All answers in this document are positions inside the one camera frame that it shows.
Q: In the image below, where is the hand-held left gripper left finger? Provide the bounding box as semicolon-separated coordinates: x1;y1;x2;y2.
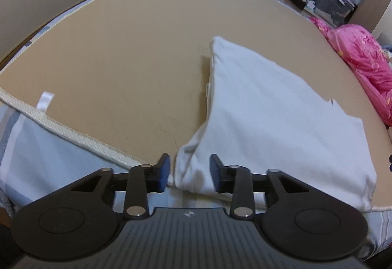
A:
63;153;171;220

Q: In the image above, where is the white long-sleeve shirt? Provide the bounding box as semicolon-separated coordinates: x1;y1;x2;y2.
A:
174;36;377;213

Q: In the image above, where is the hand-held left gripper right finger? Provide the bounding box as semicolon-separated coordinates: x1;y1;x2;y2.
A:
209;154;316;220

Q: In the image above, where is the pink quilt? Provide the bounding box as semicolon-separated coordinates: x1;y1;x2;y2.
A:
309;16;392;127

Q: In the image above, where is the clear plastic storage box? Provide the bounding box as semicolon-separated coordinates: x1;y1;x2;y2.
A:
306;0;357;27

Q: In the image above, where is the white mat tag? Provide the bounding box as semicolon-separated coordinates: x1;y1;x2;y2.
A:
36;91;55;112

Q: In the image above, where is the striped bed sheet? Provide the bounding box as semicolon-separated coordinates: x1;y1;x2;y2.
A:
0;104;392;257

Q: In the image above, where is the tan bed mat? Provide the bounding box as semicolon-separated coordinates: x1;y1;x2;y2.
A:
0;0;392;213

